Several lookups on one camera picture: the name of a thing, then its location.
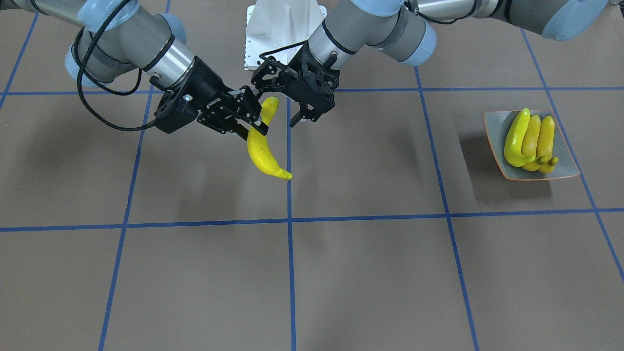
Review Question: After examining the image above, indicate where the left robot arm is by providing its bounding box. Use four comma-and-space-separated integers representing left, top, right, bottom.
251, 0, 607, 126

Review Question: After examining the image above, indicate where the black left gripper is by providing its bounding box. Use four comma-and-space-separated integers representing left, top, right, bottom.
251, 41, 340, 128

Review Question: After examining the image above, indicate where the bright yellow banana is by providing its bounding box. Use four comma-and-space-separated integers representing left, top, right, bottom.
504, 108, 535, 167

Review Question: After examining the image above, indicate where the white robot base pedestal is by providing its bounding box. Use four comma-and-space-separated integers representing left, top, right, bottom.
244, 0, 327, 71

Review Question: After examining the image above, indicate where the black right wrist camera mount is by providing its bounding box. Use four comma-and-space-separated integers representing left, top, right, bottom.
154, 90, 198, 134

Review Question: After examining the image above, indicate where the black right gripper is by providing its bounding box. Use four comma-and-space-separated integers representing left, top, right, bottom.
169, 57, 269, 141

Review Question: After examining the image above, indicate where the grey square plate orange rim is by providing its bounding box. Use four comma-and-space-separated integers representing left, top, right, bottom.
483, 110, 580, 181

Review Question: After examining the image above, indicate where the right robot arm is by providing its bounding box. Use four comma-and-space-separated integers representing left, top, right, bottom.
1, 0, 268, 139

